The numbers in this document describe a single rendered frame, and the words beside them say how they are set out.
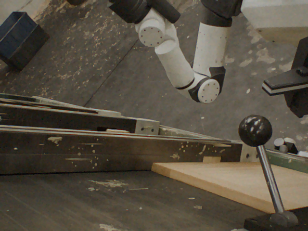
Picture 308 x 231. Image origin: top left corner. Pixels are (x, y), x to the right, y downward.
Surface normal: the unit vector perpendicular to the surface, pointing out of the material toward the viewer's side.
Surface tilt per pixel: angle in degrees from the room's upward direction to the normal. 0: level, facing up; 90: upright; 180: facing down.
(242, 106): 0
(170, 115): 0
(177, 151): 90
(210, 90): 90
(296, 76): 33
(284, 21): 68
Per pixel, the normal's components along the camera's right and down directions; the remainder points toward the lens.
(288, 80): 0.02, -0.76
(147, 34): -0.07, 0.72
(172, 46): -0.43, -0.65
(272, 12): -0.65, 0.55
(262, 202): -0.69, -0.07
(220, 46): 0.49, 0.42
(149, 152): 0.70, 0.15
